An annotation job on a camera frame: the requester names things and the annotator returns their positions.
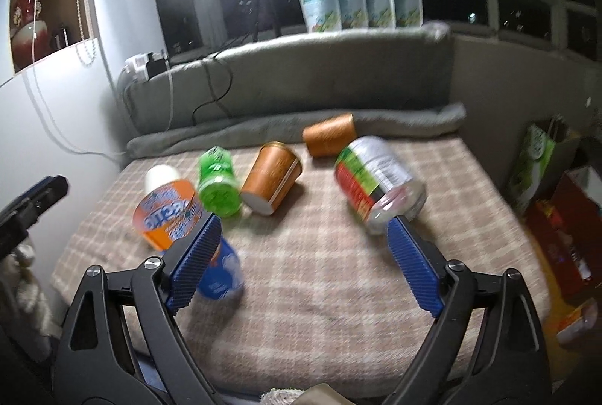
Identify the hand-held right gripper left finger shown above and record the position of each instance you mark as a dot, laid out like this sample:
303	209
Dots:
193	266

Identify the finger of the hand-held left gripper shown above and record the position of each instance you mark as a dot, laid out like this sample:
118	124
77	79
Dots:
44	193

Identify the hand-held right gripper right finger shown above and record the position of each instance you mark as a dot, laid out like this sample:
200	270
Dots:
416	266

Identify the clear cup with red-green label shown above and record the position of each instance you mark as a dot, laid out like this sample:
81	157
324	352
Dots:
376	184

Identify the blue printed cup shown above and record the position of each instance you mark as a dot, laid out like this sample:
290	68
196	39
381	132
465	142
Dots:
226	268

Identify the orange printed cup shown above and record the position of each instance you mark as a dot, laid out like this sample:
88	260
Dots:
162	210

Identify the green plastic cup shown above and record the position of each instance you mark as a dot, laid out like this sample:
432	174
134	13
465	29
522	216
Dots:
216	186

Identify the brown paper cup white rim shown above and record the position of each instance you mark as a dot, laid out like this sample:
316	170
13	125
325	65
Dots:
270	177

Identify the plain brown paper cup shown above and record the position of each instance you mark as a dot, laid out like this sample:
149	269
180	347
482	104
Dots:
329	134

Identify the beige plaid blanket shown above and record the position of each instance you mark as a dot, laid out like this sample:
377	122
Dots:
320	268

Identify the white power strip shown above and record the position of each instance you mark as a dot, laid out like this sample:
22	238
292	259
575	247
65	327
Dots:
134	66

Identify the green and white box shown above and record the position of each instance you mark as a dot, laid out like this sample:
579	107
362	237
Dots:
531	160

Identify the red cardboard box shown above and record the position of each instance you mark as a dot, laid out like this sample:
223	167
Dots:
571	240

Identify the cream knit cloth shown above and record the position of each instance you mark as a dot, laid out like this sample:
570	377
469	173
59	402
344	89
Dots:
284	396

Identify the red and white vase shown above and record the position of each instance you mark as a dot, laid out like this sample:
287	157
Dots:
28	29

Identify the black power adapter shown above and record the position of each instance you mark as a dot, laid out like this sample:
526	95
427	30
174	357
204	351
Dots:
157	66

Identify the grey backrest cushion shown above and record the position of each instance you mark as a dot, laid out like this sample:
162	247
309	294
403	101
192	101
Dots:
305	76

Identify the black tripod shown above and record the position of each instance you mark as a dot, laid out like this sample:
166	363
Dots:
261	5

